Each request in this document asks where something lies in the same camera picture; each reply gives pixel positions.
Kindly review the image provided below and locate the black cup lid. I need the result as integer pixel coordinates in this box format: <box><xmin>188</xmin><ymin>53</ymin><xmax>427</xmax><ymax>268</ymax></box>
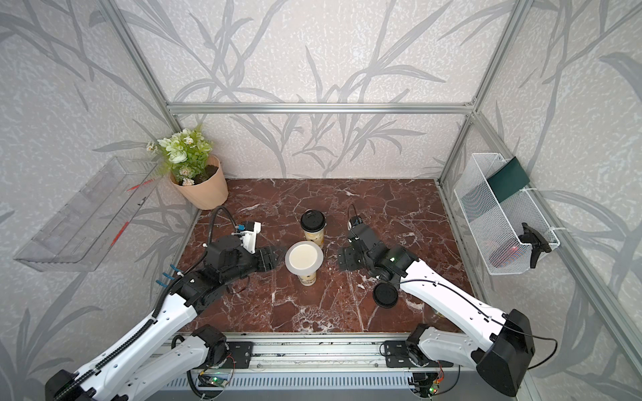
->
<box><xmin>299</xmin><ymin>210</ymin><xmax>326</xmax><ymax>233</ymax></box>
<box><xmin>372</xmin><ymin>282</ymin><xmax>399</xmax><ymax>309</ymax></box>

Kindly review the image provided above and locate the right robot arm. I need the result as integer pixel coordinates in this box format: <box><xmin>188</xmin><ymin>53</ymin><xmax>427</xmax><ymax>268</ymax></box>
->
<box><xmin>338</xmin><ymin>217</ymin><xmax>535</xmax><ymax>397</ymax></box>

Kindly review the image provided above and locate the aluminium front rail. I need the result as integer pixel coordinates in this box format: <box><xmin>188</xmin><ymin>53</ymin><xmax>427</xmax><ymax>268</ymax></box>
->
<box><xmin>119</xmin><ymin>334</ymin><xmax>528</xmax><ymax>374</ymax></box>

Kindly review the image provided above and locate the milk tea paper cup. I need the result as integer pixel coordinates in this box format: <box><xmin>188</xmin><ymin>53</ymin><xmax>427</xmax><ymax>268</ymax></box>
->
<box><xmin>304</xmin><ymin>227</ymin><xmax>325</xmax><ymax>248</ymax></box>

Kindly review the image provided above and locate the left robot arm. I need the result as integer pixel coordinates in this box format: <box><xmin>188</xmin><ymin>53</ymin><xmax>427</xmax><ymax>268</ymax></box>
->
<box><xmin>44</xmin><ymin>232</ymin><xmax>286</xmax><ymax>400</ymax></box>

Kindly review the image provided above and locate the round leak-proof paper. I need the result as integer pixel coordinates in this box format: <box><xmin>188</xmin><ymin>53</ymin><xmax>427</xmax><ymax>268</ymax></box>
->
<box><xmin>284</xmin><ymin>241</ymin><xmax>324</xmax><ymax>276</ymax></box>

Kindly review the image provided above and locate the white mesh wall basket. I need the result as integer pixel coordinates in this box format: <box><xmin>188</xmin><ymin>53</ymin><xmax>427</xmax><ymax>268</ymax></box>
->
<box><xmin>454</xmin><ymin>153</ymin><xmax>560</xmax><ymax>276</ymax></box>

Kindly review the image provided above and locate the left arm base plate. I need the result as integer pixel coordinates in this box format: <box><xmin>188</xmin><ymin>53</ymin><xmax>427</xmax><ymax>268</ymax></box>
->
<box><xmin>221</xmin><ymin>342</ymin><xmax>254</xmax><ymax>369</ymax></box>

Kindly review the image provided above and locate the dark green card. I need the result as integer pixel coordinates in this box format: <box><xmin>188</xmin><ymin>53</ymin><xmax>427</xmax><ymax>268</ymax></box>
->
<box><xmin>488</xmin><ymin>157</ymin><xmax>530</xmax><ymax>203</ymax></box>

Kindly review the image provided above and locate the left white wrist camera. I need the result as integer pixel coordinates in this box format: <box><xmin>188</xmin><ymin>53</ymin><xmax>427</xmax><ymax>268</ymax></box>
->
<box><xmin>236</xmin><ymin>221</ymin><xmax>262</xmax><ymax>254</ymax></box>

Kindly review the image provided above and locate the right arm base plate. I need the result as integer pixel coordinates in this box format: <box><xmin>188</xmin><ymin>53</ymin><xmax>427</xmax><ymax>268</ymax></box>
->
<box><xmin>378</xmin><ymin>340</ymin><xmax>456</xmax><ymax>370</ymax></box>

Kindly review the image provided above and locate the blue plastic fork clip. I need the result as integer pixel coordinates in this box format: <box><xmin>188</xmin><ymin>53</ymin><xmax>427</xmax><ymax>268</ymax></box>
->
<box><xmin>155</xmin><ymin>264</ymin><xmax>184</xmax><ymax>288</ymax></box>

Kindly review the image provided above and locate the clear acrylic wall shelf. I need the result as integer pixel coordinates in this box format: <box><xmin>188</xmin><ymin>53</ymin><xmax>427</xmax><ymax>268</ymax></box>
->
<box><xmin>14</xmin><ymin>156</ymin><xmax>159</xmax><ymax>272</ymax></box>

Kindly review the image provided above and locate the black spray trigger clamp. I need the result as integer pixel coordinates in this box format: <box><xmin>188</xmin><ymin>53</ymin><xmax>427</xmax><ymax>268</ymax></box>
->
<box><xmin>518</xmin><ymin>222</ymin><xmax>553</xmax><ymax>269</ymax></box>

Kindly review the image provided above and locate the potted white flower plant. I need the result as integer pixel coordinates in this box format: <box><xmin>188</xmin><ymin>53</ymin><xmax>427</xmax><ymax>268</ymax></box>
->
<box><xmin>146</xmin><ymin>126</ymin><xmax>228</xmax><ymax>210</ymax></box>

